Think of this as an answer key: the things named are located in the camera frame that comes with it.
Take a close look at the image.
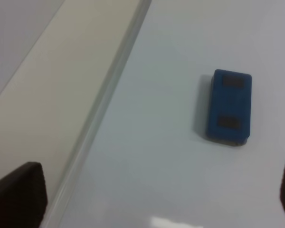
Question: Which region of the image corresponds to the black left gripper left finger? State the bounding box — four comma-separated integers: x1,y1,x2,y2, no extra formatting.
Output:
0,162,48,228

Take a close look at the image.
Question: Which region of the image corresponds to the blue whiteboard eraser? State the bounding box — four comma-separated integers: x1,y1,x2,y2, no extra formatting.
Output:
206,69,252,146

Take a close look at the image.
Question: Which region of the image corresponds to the white whiteboard with aluminium frame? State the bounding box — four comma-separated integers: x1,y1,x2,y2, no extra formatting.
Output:
42,0,285,228

